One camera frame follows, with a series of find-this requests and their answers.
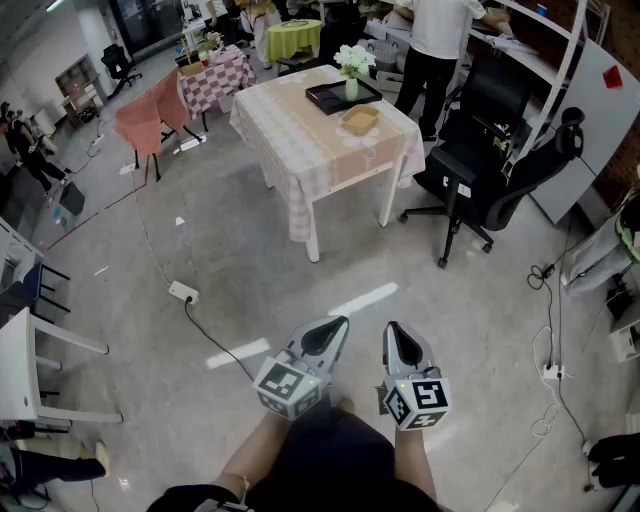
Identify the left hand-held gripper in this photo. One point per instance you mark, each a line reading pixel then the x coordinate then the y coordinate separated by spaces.
pixel 287 385

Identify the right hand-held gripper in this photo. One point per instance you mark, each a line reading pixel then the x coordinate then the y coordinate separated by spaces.
pixel 422 400

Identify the yellow shallow dish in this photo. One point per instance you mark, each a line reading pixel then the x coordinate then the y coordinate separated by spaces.
pixel 360 120

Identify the person's right forearm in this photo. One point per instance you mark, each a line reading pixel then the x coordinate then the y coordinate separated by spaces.
pixel 412 460

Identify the person's left forearm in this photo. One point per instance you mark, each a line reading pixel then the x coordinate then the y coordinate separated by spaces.
pixel 252 450

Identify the person's tan shoe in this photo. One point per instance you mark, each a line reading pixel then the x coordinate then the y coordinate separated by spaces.
pixel 346 405

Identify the person's black clothing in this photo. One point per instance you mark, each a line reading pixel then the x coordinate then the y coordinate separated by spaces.
pixel 340 460

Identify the grey chest pack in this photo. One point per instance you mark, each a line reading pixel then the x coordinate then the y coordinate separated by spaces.
pixel 220 506

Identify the black office chair with headrest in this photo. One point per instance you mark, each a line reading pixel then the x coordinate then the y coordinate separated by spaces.
pixel 520 185

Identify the table with beige checked cloth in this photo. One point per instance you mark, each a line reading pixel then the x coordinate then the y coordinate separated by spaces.
pixel 300 130

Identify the small white flower sprig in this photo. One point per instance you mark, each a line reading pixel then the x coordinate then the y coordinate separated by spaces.
pixel 501 145

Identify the black rectangular tray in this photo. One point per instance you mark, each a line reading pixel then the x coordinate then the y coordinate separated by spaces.
pixel 325 97

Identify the pale green vase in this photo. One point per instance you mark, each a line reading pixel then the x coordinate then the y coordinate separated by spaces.
pixel 351 90

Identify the small white power strip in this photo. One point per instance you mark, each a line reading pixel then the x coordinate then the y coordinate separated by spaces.
pixel 127 169

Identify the black mesh office chair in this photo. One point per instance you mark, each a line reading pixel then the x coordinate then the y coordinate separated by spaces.
pixel 495 95

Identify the salmon cloth covered chair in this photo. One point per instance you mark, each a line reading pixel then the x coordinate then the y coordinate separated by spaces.
pixel 150 120

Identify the pink checkered cloth table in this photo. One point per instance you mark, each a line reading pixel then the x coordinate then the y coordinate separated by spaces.
pixel 215 82

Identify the dark grey bin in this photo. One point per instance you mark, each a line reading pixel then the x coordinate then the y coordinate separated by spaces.
pixel 72 198

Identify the white flower bouquet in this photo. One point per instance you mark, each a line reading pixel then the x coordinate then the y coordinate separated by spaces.
pixel 354 59

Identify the grey partition panel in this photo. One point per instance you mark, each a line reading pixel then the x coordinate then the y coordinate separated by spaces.
pixel 595 130

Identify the blue chair with black legs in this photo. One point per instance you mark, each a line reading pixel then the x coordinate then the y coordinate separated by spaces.
pixel 25 290

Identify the white side table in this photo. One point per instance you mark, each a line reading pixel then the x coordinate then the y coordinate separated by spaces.
pixel 15 370

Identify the black high-back office chair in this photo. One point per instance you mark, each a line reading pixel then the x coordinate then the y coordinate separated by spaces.
pixel 335 40

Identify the green cloth round table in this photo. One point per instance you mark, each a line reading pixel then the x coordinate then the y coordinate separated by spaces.
pixel 292 37

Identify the white metal shelf rack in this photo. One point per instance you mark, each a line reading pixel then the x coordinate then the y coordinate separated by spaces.
pixel 555 75

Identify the flower pot with pale blooms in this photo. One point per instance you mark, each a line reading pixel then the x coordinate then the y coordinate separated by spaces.
pixel 211 42

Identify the red sticker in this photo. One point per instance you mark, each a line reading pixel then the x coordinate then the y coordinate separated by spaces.
pixel 612 77

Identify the wooden shelf cabinet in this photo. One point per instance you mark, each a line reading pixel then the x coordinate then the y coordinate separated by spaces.
pixel 80 90

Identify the black swivel office chair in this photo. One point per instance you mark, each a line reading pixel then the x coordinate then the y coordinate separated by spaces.
pixel 116 60

